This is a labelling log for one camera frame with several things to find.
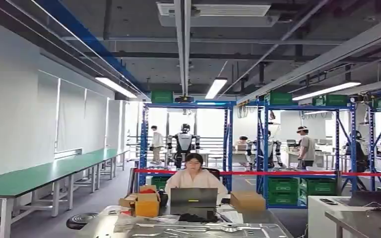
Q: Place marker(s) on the white and black humanoid robot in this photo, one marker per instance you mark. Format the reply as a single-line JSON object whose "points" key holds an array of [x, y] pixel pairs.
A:
{"points": [[184, 143], [271, 149]]}

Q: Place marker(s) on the long ceiling tube light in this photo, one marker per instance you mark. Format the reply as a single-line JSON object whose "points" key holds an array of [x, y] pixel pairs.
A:
{"points": [[327, 91], [115, 87], [216, 88]]}

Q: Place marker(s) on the seated person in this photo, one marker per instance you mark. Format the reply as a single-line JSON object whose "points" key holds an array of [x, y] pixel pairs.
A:
{"points": [[242, 143]]}

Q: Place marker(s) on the black office chair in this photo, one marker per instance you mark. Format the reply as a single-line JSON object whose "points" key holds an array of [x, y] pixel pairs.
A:
{"points": [[214, 172]]}

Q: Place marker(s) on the person at laptop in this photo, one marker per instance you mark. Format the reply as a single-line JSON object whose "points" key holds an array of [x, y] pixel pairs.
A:
{"points": [[193, 180]]}

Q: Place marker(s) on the grey laptop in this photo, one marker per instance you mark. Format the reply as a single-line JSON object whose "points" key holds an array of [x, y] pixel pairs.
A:
{"points": [[193, 198]]}

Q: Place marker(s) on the yellow cardboard box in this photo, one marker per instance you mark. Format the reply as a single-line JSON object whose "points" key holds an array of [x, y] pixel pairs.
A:
{"points": [[147, 207]]}

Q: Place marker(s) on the black cloth bundle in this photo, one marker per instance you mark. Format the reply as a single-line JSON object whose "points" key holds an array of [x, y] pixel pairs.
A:
{"points": [[193, 217]]}

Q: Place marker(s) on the brown cardboard box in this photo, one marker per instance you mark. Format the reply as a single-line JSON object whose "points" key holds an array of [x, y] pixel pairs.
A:
{"points": [[247, 201]]}

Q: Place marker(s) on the red barrier tape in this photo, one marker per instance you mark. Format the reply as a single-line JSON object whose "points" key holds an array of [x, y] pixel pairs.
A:
{"points": [[276, 173]]}

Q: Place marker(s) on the small open cardboard box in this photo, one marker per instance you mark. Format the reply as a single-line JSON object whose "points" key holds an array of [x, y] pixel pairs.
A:
{"points": [[128, 200]]}

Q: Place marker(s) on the stamped metal sheet part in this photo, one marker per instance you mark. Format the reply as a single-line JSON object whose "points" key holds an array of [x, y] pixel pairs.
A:
{"points": [[193, 231]]}

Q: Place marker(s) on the ceiling air conditioner unit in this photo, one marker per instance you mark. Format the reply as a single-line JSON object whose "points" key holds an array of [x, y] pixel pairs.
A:
{"points": [[230, 13]]}

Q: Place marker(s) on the standing person with headset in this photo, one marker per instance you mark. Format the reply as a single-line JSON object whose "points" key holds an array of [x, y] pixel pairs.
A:
{"points": [[307, 148]]}

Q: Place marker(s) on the black round ribbed disc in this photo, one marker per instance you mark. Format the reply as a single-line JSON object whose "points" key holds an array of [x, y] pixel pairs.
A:
{"points": [[82, 220]]}

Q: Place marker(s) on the black phone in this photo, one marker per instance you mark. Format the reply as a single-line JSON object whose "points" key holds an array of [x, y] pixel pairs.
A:
{"points": [[328, 201]]}

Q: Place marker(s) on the white desk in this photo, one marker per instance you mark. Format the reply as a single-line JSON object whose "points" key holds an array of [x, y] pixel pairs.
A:
{"points": [[318, 220]]}

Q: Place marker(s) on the green-topped workbench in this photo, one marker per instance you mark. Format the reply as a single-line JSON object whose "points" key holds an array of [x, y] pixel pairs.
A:
{"points": [[29, 179]]}

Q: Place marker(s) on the dark humanoid robot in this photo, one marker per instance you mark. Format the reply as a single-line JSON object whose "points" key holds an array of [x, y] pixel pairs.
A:
{"points": [[359, 152]]}

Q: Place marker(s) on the dark laptop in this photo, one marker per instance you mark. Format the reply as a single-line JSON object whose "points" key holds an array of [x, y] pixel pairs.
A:
{"points": [[371, 198]]}

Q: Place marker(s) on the steel table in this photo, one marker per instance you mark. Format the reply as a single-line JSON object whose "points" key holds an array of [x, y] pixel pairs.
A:
{"points": [[361, 220]]}

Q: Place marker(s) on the grey ceiling rail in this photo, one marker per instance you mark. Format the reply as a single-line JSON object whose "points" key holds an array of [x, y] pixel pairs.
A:
{"points": [[181, 49]]}

